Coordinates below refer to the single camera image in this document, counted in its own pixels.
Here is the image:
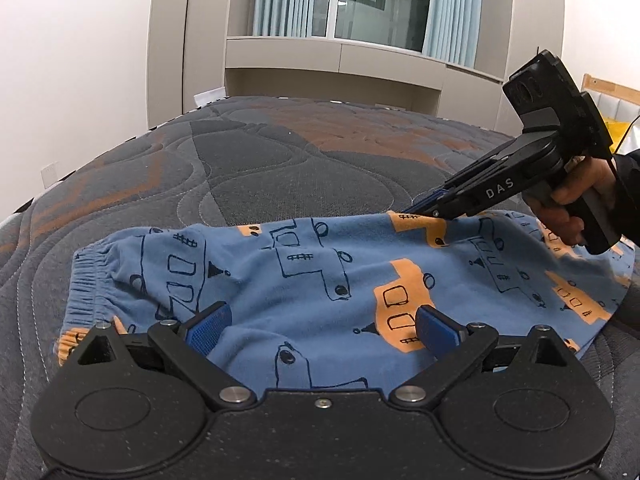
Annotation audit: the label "blue printed pants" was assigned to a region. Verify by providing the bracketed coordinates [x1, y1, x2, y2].
[54, 209, 637, 392]

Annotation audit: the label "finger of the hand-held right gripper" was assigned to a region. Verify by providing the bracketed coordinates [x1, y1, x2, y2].
[400, 186, 463, 217]

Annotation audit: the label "person's right hand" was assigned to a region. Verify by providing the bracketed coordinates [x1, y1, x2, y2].
[526, 156, 619, 247]

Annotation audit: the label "white paper sheet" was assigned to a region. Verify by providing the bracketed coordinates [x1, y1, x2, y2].
[193, 87, 227, 108]

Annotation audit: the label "wooden headboard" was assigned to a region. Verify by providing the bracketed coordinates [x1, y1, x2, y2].
[581, 73, 640, 161]

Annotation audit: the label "yellow shopping bag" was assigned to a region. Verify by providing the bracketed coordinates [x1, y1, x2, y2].
[601, 116, 635, 155]

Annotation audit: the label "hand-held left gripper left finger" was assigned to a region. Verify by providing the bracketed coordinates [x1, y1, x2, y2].
[60, 301, 257, 411]

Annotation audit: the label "grey orange quilted bed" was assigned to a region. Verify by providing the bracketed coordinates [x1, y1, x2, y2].
[0, 95, 640, 480]

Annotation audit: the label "person's right forearm dark sleeve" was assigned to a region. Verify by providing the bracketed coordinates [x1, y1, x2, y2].
[611, 147, 640, 252]

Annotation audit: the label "window with dark frame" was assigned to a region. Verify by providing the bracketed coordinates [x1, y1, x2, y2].
[311, 0, 435, 55]

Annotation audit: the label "beige wardrobe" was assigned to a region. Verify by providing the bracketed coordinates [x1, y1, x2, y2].
[474, 0, 567, 137]
[146, 0, 237, 132]

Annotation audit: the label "beige window bench cabinet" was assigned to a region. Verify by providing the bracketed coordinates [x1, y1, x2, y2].
[223, 36, 504, 132]

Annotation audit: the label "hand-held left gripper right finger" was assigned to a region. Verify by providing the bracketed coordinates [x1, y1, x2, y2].
[389, 305, 583, 409]

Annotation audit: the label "black cable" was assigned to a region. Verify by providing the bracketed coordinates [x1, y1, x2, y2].
[612, 114, 640, 161]

